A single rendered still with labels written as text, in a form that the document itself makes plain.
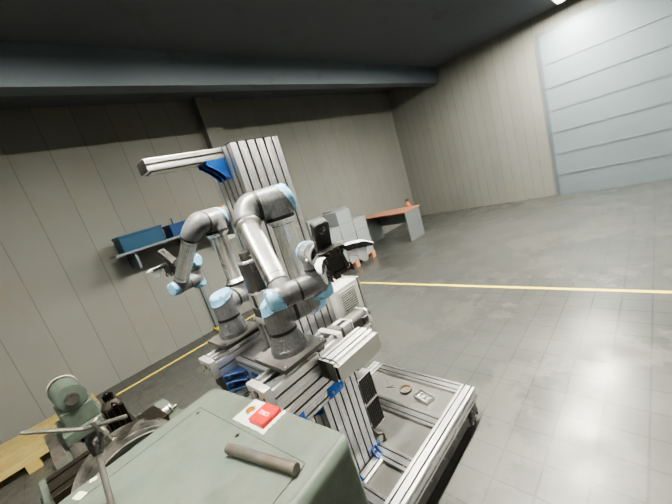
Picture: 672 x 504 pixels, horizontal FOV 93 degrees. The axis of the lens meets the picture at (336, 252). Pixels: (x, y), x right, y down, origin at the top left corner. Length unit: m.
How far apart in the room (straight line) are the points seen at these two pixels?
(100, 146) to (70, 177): 0.58
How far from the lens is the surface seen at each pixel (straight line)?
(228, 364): 1.74
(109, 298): 5.38
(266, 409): 0.91
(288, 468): 0.73
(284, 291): 0.99
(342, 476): 0.76
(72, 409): 2.33
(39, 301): 5.33
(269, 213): 1.22
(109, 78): 4.28
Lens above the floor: 1.76
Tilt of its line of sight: 12 degrees down
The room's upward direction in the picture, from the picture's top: 17 degrees counter-clockwise
